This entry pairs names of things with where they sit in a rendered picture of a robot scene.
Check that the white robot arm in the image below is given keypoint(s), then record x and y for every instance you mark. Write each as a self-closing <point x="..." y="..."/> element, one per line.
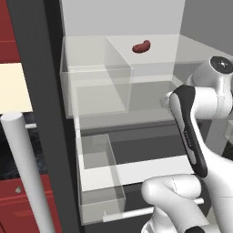
<point x="212" y="100"/>

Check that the large clear fridge bin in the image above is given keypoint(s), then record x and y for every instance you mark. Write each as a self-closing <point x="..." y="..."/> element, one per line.
<point x="91" y="91"/>

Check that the white fridge shelf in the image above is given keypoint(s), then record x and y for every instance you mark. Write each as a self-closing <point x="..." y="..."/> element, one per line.
<point x="145" y="171"/>

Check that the clear glass fridge shelf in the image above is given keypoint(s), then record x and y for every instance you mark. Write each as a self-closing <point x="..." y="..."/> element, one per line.
<point x="164" y="57"/>

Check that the dark grey fridge door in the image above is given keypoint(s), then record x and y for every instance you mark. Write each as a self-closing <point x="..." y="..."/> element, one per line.
<point x="45" y="91"/>

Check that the small clear fridge bin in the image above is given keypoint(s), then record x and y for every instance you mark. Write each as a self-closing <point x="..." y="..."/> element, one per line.
<point x="100" y="200"/>

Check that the grey open fridge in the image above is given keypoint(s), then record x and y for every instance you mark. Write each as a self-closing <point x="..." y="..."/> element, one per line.
<point x="121" y="18"/>

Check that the grey drawer knob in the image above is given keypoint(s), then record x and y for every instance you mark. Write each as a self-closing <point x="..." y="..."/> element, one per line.
<point x="18" y="190"/>

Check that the red base cupboard drawers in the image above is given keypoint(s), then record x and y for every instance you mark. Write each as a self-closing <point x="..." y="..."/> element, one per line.
<point x="15" y="209"/>

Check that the red wall cupboard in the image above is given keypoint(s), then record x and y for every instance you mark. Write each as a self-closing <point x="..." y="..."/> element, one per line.
<point x="7" y="33"/>

